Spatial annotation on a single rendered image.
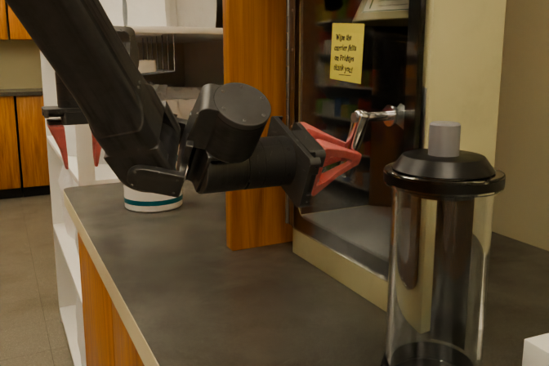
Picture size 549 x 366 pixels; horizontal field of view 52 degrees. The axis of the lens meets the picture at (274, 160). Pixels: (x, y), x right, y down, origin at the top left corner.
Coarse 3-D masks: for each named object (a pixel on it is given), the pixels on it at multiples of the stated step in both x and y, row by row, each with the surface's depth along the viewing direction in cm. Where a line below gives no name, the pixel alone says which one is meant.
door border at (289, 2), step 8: (288, 0) 87; (288, 8) 87; (424, 32) 62; (288, 40) 88; (288, 48) 88; (288, 72) 89; (288, 80) 89; (288, 104) 90; (288, 112) 90; (288, 128) 91; (288, 200) 93; (288, 208) 93; (288, 216) 93
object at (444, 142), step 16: (432, 128) 51; (448, 128) 50; (432, 144) 51; (448, 144) 50; (400, 160) 51; (416, 160) 49; (432, 160) 49; (448, 160) 49; (464, 160) 49; (480, 160) 49; (432, 176) 48; (448, 176) 47; (464, 176) 47; (480, 176) 48
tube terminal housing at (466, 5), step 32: (448, 0) 61; (480, 0) 64; (448, 32) 62; (480, 32) 64; (448, 64) 63; (480, 64) 65; (448, 96) 64; (480, 96) 66; (480, 128) 67; (320, 256) 87; (352, 288) 80; (384, 288) 73
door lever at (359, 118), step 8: (360, 112) 64; (368, 112) 65; (376, 112) 66; (384, 112) 66; (392, 112) 66; (352, 120) 65; (360, 120) 64; (368, 120) 65; (376, 120) 66; (384, 120) 66; (392, 120) 66; (352, 128) 66; (360, 128) 65; (352, 136) 66; (360, 136) 66; (352, 144) 66; (360, 144) 66; (344, 160) 68; (352, 168) 68; (344, 176) 69
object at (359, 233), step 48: (336, 0) 76; (384, 0) 66; (384, 48) 67; (336, 96) 77; (384, 96) 68; (384, 144) 68; (336, 192) 79; (384, 192) 69; (336, 240) 80; (384, 240) 70
